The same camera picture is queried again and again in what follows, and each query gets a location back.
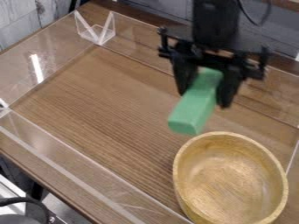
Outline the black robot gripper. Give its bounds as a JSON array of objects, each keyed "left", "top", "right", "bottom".
[{"left": 157, "top": 26, "right": 269, "bottom": 109}]

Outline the green rectangular block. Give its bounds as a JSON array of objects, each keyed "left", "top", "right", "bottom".
[{"left": 168, "top": 68, "right": 222, "bottom": 135}]

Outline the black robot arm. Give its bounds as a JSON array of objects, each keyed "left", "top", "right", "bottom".
[{"left": 157, "top": 0, "right": 269, "bottom": 108}]

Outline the brown wooden bowl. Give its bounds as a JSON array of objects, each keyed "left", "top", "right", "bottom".
[{"left": 172, "top": 131, "right": 288, "bottom": 224}]

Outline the clear acrylic corner bracket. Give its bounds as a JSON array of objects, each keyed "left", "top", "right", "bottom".
[{"left": 73, "top": 10, "right": 116, "bottom": 46}]

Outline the clear acrylic front wall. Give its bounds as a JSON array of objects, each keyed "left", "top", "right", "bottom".
[{"left": 0, "top": 108, "right": 192, "bottom": 224}]

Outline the black cable bottom left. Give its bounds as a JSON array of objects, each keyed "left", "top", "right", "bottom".
[{"left": 0, "top": 197, "right": 50, "bottom": 224}]

